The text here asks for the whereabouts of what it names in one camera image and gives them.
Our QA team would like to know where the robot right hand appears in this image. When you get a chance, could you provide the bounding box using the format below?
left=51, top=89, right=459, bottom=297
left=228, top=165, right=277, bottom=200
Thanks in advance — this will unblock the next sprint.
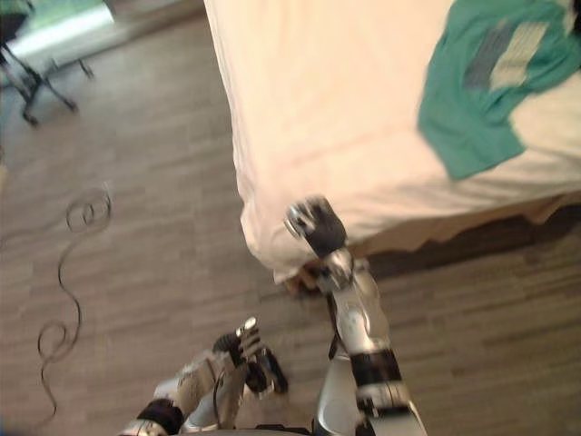
left=282, top=194, right=350, bottom=260

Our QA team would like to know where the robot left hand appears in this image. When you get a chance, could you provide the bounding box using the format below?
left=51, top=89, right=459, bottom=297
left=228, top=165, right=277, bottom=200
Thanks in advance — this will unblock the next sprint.
left=212, top=316, right=276, bottom=392

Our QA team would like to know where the robot dark foot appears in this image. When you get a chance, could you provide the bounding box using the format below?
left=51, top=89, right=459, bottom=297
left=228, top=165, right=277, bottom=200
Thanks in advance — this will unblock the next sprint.
left=253, top=347, right=290, bottom=395

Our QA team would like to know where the robot silver leg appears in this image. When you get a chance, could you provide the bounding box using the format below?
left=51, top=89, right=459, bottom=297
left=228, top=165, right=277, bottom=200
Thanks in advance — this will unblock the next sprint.
left=312, top=353, right=364, bottom=436

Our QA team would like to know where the green t-shirt with print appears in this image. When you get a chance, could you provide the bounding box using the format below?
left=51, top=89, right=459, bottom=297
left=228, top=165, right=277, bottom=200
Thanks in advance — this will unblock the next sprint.
left=417, top=0, right=581, bottom=180

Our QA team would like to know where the black cable on floor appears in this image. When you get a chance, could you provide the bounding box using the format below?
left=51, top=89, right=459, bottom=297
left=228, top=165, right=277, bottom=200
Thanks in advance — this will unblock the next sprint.
left=0, top=181, right=114, bottom=426

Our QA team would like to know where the bed with white sheet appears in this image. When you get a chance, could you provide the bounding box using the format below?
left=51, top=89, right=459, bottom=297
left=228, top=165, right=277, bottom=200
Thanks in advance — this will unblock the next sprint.
left=202, top=0, right=581, bottom=285

